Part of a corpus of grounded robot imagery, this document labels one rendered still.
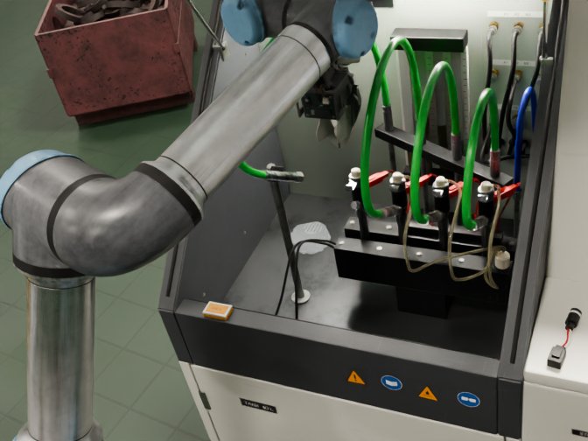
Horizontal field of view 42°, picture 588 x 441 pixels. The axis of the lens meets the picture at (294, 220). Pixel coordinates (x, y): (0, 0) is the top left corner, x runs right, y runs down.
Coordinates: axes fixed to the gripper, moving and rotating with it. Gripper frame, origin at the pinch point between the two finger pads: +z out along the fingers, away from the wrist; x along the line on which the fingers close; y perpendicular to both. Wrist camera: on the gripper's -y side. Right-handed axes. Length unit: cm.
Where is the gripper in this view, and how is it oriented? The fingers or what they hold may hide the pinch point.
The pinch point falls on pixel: (340, 138)
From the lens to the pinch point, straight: 132.2
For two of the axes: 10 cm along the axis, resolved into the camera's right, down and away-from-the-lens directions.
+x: 9.1, 1.2, -4.0
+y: -3.8, 6.3, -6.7
